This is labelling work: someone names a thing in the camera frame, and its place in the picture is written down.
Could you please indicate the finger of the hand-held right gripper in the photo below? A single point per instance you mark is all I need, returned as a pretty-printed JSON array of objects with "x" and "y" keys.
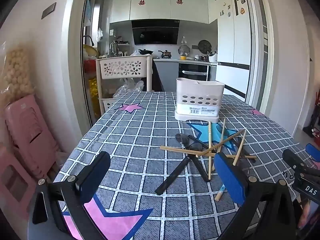
[
  {"x": 293, "y": 158},
  {"x": 314, "y": 150}
]

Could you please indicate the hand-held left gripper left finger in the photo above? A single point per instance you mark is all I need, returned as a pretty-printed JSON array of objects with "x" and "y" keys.
[{"x": 93, "y": 177}]

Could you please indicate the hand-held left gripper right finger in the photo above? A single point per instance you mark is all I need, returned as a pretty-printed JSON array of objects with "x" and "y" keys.
[{"x": 228, "y": 177}]

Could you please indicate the patterned wooden chopstick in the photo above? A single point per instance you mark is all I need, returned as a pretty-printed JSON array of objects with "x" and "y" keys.
[
  {"x": 208, "y": 132},
  {"x": 220, "y": 192}
]

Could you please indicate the plain wooden chopstick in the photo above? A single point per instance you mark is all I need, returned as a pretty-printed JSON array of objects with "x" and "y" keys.
[
  {"x": 241, "y": 145},
  {"x": 222, "y": 132},
  {"x": 250, "y": 158},
  {"x": 172, "y": 150},
  {"x": 235, "y": 135}
]

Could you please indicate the white plastic utensil holder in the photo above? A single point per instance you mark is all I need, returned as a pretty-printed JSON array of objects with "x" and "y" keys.
[{"x": 200, "y": 90}]

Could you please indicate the person's right hand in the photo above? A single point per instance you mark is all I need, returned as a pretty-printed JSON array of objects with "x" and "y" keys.
[{"x": 304, "y": 213}]

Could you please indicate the dark floor items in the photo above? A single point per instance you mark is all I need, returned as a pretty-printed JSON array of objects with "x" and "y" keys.
[{"x": 312, "y": 125}]

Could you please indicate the grey checked star tablecloth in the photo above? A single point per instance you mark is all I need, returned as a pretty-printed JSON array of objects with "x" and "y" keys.
[{"x": 140, "y": 140}]

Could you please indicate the pink folding stool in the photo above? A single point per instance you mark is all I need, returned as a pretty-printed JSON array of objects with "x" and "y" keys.
[
  {"x": 15, "y": 180},
  {"x": 30, "y": 130}
]

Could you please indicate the yellow packets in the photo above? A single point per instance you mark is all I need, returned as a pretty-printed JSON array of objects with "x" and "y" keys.
[{"x": 93, "y": 87}]

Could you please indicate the clear plastic bag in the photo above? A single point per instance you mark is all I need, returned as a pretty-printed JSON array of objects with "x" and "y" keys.
[{"x": 128, "y": 88}]

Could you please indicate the black built-in oven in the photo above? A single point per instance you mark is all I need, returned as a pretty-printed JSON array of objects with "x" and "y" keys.
[{"x": 193, "y": 72}]

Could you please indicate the red basin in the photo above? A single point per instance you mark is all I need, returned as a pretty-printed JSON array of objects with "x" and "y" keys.
[{"x": 89, "y": 65}]

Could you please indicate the white flower-cutout storage cart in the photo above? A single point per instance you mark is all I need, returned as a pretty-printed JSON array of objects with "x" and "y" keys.
[{"x": 122, "y": 67}]

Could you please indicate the black hanging cloth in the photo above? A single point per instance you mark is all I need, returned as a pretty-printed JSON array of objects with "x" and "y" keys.
[{"x": 157, "y": 77}]

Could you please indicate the white rice cooker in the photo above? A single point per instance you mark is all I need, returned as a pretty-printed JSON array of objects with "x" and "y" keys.
[{"x": 213, "y": 58}]

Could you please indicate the bag of white balls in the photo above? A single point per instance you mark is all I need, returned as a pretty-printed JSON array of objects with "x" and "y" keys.
[{"x": 16, "y": 75}]

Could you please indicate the white refrigerator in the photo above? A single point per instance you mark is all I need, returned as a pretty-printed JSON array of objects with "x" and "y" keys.
[{"x": 233, "y": 42}]

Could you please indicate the round metal rack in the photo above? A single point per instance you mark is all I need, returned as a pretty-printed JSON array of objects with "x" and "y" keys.
[
  {"x": 205, "y": 46},
  {"x": 184, "y": 50}
]

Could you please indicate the black wok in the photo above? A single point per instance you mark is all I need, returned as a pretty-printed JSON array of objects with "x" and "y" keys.
[{"x": 145, "y": 52}]

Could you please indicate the lidded cooking pot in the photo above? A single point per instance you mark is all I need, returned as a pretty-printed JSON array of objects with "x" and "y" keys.
[{"x": 165, "y": 54}]

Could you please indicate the kitchen faucet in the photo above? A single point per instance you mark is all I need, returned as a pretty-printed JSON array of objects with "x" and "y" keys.
[{"x": 88, "y": 38}]

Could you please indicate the hanging plastic bag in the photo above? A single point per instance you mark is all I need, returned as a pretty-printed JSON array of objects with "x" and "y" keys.
[{"x": 99, "y": 35}]

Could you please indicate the black range hood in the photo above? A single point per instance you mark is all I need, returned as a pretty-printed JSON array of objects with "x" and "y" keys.
[{"x": 155, "y": 32}]

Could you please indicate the white upper kitchen cabinets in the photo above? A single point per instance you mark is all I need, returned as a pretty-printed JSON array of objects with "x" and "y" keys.
[{"x": 160, "y": 7}]

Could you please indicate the grey wall switch plate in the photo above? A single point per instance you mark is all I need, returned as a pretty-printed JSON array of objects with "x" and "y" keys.
[{"x": 48, "y": 10}]

